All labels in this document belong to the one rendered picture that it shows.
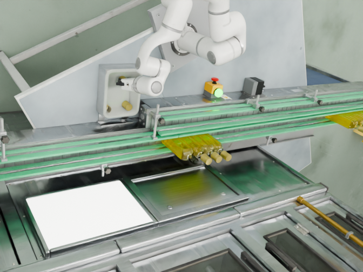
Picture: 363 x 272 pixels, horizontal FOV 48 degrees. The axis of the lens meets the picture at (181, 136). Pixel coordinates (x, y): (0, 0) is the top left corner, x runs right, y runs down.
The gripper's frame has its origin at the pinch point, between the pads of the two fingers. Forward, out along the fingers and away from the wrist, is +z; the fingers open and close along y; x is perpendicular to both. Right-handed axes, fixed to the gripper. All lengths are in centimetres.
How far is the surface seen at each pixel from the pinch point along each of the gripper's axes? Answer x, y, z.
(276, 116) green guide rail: -25, 88, -7
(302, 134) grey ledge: -42, 124, 3
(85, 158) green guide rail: -31.5, -21.9, -2.6
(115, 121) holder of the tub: -19.0, -2.7, 7.2
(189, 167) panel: -43, 28, -9
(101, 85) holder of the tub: -0.7, -10.6, 1.3
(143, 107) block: -12.4, 8.2, -0.9
